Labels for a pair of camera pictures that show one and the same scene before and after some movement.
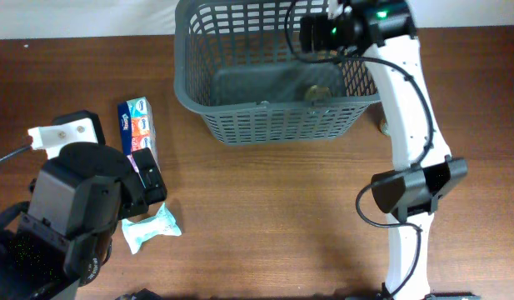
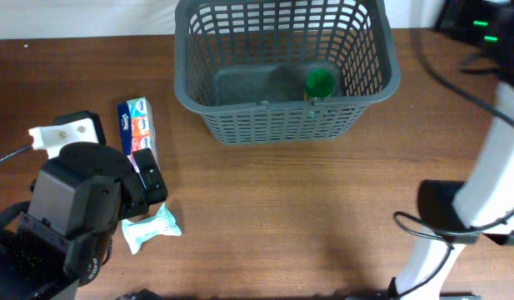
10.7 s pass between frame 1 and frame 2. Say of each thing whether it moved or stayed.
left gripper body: stayed
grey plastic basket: stayed
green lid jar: moved
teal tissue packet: stayed
